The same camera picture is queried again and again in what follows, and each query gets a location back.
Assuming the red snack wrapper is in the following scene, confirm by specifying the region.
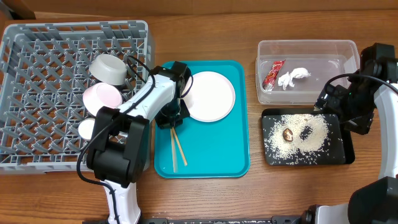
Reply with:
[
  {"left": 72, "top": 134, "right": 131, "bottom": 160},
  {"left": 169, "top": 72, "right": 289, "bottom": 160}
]
[{"left": 262, "top": 60, "right": 285, "bottom": 91}]

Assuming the white rice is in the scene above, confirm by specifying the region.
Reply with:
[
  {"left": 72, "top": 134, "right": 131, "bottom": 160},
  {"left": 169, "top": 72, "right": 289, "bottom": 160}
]
[{"left": 263, "top": 113, "right": 343, "bottom": 165}]

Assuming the black tray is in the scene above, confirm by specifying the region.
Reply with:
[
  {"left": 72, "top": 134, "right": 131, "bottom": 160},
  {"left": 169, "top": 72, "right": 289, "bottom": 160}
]
[{"left": 261, "top": 107, "right": 356, "bottom": 167}]

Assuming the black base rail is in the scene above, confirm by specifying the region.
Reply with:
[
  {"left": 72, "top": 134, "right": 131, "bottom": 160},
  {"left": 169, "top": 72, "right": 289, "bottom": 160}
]
[{"left": 82, "top": 213, "right": 308, "bottom": 224}]

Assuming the white tissue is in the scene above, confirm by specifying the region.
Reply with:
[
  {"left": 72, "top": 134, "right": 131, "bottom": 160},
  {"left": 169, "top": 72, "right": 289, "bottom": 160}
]
[{"left": 277, "top": 68, "right": 311, "bottom": 90}]

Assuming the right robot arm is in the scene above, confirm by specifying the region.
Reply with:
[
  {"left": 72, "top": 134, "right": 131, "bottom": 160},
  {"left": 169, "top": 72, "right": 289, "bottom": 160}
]
[{"left": 298, "top": 43, "right": 397, "bottom": 223}]

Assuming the wooden chopstick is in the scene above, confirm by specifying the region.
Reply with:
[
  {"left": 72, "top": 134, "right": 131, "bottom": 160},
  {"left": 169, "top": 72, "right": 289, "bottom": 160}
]
[
  {"left": 171, "top": 128, "right": 188, "bottom": 166},
  {"left": 170, "top": 129, "right": 178, "bottom": 173}
]

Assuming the teal plastic tray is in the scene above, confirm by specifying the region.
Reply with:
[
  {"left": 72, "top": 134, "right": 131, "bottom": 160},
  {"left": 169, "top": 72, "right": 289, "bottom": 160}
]
[{"left": 154, "top": 60, "right": 250, "bottom": 179}]

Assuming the brown food piece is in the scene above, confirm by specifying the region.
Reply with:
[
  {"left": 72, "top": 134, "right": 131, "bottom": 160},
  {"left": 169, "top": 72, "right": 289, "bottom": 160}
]
[{"left": 282, "top": 128, "right": 294, "bottom": 142}]

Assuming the grey dish rack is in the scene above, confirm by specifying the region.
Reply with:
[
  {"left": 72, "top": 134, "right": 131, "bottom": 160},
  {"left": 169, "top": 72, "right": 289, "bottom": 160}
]
[{"left": 1, "top": 21, "right": 155, "bottom": 175}]

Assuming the large white plate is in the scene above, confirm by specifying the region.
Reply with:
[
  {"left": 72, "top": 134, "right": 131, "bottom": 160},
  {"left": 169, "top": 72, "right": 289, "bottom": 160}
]
[{"left": 182, "top": 71, "right": 236, "bottom": 123}]

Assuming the clear plastic bin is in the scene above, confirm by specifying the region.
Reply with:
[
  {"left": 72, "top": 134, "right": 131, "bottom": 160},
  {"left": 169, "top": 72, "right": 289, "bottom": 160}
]
[{"left": 256, "top": 40, "right": 360, "bottom": 105}]

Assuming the white cup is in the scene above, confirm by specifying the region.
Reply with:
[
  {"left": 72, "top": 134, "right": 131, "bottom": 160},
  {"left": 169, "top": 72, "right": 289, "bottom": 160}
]
[{"left": 78, "top": 118, "right": 95, "bottom": 141}]

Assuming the grey bowl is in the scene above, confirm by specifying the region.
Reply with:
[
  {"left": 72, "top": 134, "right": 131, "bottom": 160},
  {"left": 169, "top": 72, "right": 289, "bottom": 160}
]
[{"left": 89, "top": 54, "right": 127, "bottom": 86}]

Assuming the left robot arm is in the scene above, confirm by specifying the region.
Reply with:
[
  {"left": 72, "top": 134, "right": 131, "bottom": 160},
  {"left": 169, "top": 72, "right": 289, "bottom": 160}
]
[{"left": 79, "top": 62, "right": 193, "bottom": 223}]

